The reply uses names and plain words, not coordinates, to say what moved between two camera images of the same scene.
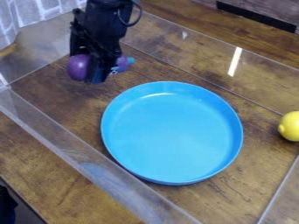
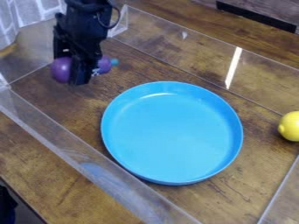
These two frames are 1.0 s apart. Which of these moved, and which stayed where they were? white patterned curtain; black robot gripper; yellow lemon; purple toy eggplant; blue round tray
Moved: black robot gripper; purple toy eggplant
Stayed: blue round tray; white patterned curtain; yellow lemon
